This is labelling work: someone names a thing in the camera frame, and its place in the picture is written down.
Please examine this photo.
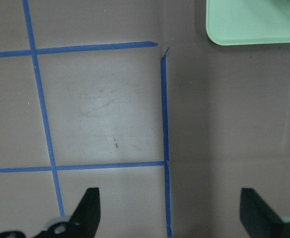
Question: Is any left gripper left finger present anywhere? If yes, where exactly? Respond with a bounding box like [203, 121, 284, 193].
[0, 187, 101, 238]

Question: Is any light green plastic tray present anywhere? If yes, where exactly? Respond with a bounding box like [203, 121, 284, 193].
[206, 0, 290, 46]

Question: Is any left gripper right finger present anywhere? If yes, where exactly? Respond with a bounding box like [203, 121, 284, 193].
[239, 188, 290, 238]

